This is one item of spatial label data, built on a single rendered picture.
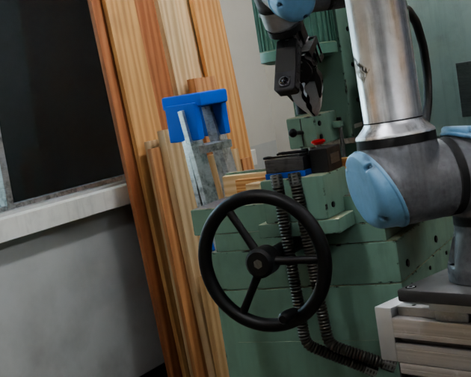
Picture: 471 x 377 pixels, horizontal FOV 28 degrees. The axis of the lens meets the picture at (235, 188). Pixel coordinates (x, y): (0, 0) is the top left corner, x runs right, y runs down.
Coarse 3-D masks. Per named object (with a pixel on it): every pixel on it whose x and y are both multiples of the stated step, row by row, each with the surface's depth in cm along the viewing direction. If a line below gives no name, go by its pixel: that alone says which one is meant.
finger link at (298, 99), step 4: (300, 84) 190; (304, 84) 195; (300, 88) 189; (300, 92) 190; (304, 92) 194; (292, 96) 191; (296, 96) 191; (300, 96) 190; (304, 96) 191; (296, 100) 191; (300, 100) 191; (304, 100) 191; (296, 104) 192; (300, 104) 192; (304, 104) 191; (308, 104) 192; (304, 108) 192; (308, 108) 192; (308, 112) 192; (312, 116) 194
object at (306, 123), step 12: (288, 120) 209; (300, 120) 208; (312, 120) 207; (324, 120) 212; (288, 132) 210; (312, 132) 207; (324, 132) 211; (336, 132) 218; (300, 144) 209; (312, 144) 208
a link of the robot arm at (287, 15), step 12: (264, 0) 171; (276, 0) 165; (288, 0) 164; (300, 0) 165; (312, 0) 166; (324, 0) 169; (276, 12) 167; (288, 12) 165; (300, 12) 166; (312, 12) 171
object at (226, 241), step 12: (348, 228) 195; (360, 228) 193; (372, 228) 192; (384, 228) 191; (396, 228) 198; (216, 240) 209; (228, 240) 208; (240, 240) 206; (264, 240) 204; (276, 240) 203; (336, 240) 196; (348, 240) 195; (360, 240) 194; (372, 240) 193; (384, 240) 192
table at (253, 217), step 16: (208, 208) 209; (240, 208) 205; (256, 208) 203; (352, 208) 193; (224, 224) 208; (256, 224) 204; (272, 224) 192; (320, 224) 187; (336, 224) 185; (352, 224) 192
